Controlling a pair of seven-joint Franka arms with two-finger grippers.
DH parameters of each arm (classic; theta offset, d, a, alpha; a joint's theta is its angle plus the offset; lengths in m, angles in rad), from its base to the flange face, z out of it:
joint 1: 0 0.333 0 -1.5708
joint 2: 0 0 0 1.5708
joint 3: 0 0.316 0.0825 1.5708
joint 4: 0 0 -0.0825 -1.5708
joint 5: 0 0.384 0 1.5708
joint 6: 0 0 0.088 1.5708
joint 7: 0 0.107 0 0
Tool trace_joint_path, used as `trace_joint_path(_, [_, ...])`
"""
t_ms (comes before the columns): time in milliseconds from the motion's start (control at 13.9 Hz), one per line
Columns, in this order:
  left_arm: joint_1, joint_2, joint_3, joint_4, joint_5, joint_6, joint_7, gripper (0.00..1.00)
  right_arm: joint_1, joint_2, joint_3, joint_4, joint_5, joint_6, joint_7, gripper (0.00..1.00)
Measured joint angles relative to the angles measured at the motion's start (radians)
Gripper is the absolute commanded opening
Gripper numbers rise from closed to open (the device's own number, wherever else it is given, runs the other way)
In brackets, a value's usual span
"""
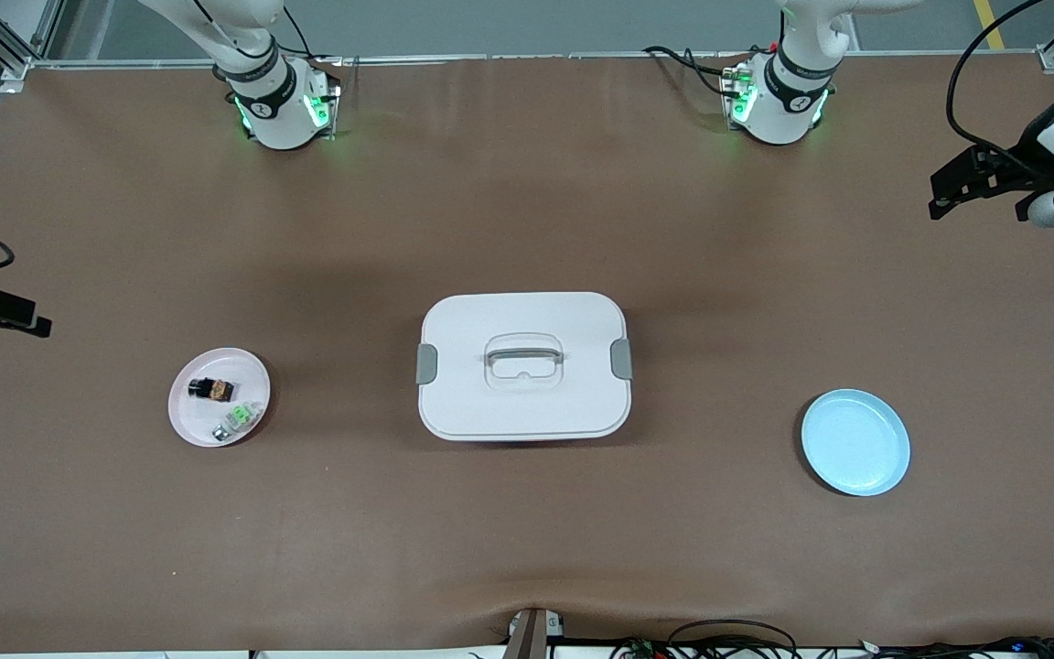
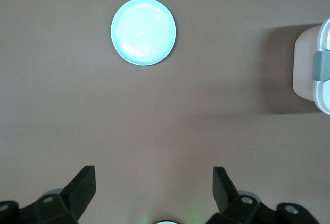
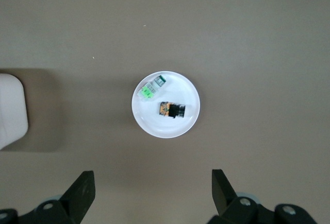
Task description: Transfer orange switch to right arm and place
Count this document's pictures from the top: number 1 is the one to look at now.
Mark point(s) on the light blue round plate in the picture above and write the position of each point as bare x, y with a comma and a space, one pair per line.
856, 444

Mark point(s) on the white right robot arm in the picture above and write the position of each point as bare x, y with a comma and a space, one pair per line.
280, 101

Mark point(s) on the white lidded storage box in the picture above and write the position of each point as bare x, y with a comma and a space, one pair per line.
527, 403

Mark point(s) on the metal table edge bracket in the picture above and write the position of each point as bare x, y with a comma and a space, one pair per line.
532, 636

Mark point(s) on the orange black switch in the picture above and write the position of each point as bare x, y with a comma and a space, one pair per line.
211, 390

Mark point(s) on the green white switch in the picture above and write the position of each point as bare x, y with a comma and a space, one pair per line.
239, 416

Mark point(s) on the silver table edge rail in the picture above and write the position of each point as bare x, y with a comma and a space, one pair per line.
490, 59

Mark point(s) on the pink round plate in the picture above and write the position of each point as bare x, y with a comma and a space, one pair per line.
202, 421

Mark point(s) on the brown table cover sheet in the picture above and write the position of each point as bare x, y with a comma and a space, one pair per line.
307, 531

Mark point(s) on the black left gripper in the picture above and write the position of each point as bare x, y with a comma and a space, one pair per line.
1027, 152

